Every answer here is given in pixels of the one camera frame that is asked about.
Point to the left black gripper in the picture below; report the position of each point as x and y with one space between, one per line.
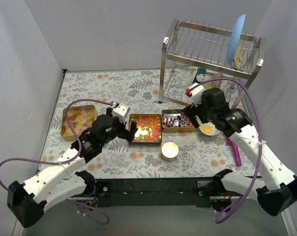
121 128

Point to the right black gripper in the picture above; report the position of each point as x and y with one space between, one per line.
194 111

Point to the gold tin with lollipops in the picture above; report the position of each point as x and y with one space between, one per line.
174 120

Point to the gold tin with jelly candies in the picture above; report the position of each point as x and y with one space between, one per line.
149 130

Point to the gold tin with pale candies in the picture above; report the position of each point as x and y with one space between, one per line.
81 118

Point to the round gold lid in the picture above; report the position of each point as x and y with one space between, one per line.
170 147

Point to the magenta plastic scoop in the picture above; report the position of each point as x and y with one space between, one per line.
235 150

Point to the clear glass jar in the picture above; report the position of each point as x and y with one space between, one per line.
169 157

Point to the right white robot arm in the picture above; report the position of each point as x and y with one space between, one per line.
273 185

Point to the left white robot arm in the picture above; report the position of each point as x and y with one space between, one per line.
29 200

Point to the floral tablecloth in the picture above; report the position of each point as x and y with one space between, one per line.
199 155

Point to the patterned ceramic bowl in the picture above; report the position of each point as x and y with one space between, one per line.
208 129

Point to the patterned mug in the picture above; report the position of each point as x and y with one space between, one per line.
216 83

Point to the teal cup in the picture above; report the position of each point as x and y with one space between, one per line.
198 75

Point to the steel dish rack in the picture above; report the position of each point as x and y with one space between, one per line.
187 45

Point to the cream patterned plate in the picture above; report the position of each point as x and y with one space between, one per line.
237 62

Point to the blue plate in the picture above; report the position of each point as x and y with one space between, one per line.
234 39

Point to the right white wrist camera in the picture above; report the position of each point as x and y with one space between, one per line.
195 93

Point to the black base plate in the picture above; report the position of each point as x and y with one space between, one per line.
143 192

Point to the aluminium rail frame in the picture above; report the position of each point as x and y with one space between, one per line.
161 214

